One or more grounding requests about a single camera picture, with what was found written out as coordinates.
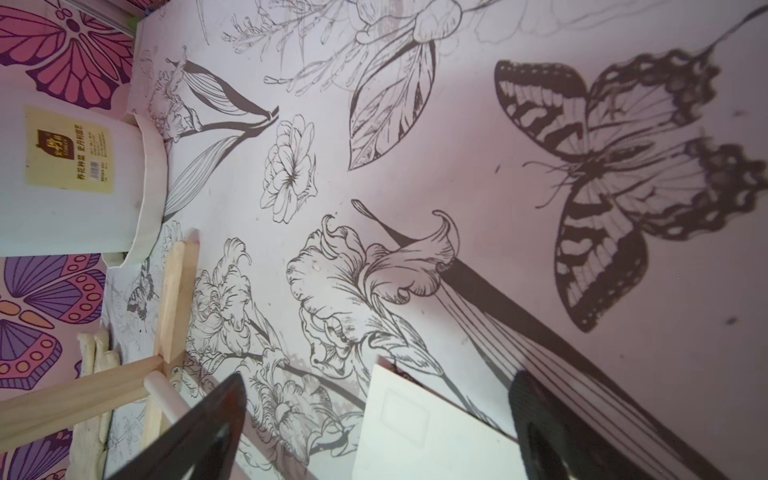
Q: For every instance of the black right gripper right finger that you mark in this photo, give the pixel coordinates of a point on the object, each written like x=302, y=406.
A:
x=555, y=443

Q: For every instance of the white postcard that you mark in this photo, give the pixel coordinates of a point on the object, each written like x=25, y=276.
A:
x=408, y=432

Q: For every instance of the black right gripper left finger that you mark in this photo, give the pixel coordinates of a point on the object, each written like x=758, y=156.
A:
x=201, y=444

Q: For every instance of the potted green plant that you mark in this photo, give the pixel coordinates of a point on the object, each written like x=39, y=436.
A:
x=75, y=181

